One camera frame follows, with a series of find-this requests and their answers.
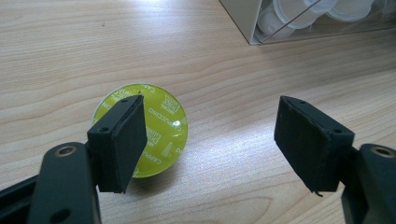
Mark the pile of coffee capsules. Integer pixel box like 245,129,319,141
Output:
255,0,377,37

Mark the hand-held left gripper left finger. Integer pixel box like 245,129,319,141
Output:
86,94,149,194

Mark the clear acrylic drawer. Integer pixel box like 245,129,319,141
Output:
219,0,396,47

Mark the green-lid coffee capsule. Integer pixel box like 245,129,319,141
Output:
91,81,190,179

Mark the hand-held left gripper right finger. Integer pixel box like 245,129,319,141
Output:
273,95,356,198

